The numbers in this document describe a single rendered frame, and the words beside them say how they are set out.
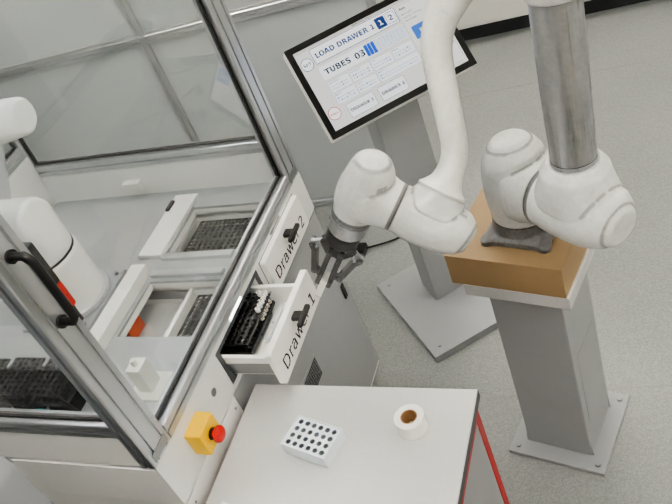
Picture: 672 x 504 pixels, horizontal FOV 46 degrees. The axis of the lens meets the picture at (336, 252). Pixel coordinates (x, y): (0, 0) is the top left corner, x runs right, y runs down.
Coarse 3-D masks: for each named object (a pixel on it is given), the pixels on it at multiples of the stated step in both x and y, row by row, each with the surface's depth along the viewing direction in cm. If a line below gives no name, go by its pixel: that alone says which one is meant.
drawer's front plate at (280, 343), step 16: (304, 272) 204; (304, 288) 204; (288, 304) 197; (304, 304) 203; (288, 320) 195; (272, 336) 190; (288, 336) 194; (304, 336) 202; (272, 352) 187; (288, 352) 194; (272, 368) 189
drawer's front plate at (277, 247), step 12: (288, 204) 229; (300, 204) 234; (288, 216) 226; (276, 228) 222; (288, 228) 226; (300, 228) 233; (276, 240) 219; (300, 240) 233; (264, 252) 216; (276, 252) 219; (288, 252) 225; (264, 264) 213; (276, 264) 218; (288, 264) 225; (276, 276) 218
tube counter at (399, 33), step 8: (392, 32) 246; (400, 32) 246; (376, 40) 245; (384, 40) 245; (392, 40) 245; (400, 40) 246; (360, 48) 244; (368, 48) 244; (376, 48) 245; (384, 48) 245; (360, 56) 244; (368, 56) 244
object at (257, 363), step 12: (252, 288) 212; (264, 288) 211; (276, 288) 209; (288, 288) 208; (252, 300) 216; (276, 300) 213; (264, 336) 205; (264, 348) 202; (228, 360) 195; (240, 360) 194; (252, 360) 193; (264, 360) 191; (240, 372) 197; (252, 372) 196; (264, 372) 194
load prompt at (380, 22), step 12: (384, 12) 246; (360, 24) 245; (372, 24) 245; (384, 24) 246; (336, 36) 244; (348, 36) 244; (360, 36) 245; (312, 48) 243; (324, 48) 243; (336, 48) 243; (348, 48) 244; (324, 60) 243
